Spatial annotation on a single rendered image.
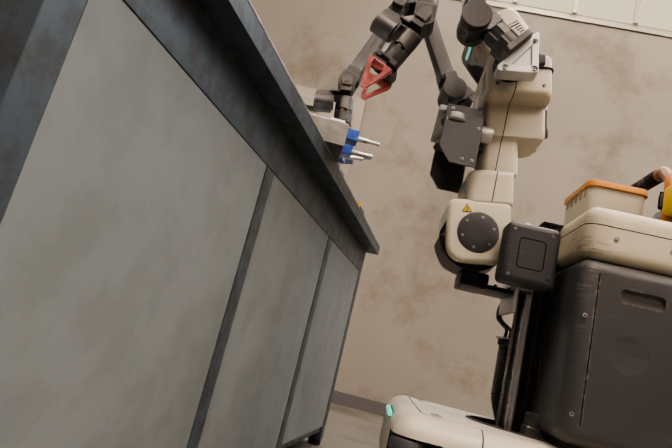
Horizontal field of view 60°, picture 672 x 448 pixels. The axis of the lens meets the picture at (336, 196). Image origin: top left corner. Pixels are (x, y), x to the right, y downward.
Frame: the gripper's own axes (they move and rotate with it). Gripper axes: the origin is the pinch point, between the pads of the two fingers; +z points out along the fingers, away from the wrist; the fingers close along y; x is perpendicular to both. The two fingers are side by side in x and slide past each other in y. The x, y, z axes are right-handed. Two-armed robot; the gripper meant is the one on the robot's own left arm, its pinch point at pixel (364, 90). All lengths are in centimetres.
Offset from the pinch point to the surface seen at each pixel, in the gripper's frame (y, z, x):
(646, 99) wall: -273, -223, 88
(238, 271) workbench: 27, 53, 12
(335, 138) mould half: 11.5, 17.5, 5.6
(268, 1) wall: -276, -116, -191
